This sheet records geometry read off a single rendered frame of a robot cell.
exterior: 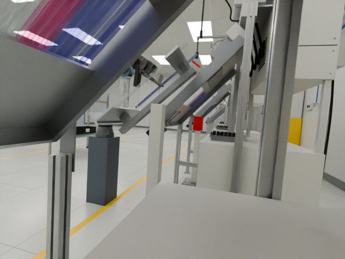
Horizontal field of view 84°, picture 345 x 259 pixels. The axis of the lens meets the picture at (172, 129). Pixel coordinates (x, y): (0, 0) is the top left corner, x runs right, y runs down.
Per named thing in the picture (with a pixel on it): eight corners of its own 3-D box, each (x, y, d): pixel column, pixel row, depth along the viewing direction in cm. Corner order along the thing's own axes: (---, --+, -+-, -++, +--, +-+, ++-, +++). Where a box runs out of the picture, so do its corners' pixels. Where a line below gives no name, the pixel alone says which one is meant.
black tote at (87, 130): (73, 134, 307) (73, 128, 306) (64, 133, 311) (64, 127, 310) (96, 132, 362) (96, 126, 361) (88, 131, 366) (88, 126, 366)
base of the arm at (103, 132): (91, 136, 156) (91, 124, 156) (102, 134, 171) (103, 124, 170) (107, 137, 152) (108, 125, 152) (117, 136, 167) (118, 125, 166)
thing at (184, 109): (156, 124, 122) (153, 120, 123) (178, 122, 186) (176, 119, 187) (177, 103, 118) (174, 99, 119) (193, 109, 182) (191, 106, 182)
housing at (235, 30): (242, 50, 107) (225, 32, 109) (235, 71, 155) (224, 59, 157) (253, 38, 106) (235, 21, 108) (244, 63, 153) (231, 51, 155)
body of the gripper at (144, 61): (154, 65, 101) (137, 52, 104) (145, 78, 103) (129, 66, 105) (159, 69, 109) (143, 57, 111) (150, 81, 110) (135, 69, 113)
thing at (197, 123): (181, 184, 217) (186, 115, 211) (185, 178, 240) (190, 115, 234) (203, 187, 211) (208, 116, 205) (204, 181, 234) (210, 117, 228)
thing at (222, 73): (202, 85, 114) (196, 79, 115) (209, 97, 178) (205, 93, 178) (246, 42, 107) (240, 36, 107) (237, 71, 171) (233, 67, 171)
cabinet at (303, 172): (191, 241, 118) (198, 142, 114) (202, 197, 186) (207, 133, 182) (311, 269, 102) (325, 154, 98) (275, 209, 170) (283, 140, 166)
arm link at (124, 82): (113, 123, 169) (116, 58, 157) (130, 124, 172) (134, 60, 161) (112, 126, 158) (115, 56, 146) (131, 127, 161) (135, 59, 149)
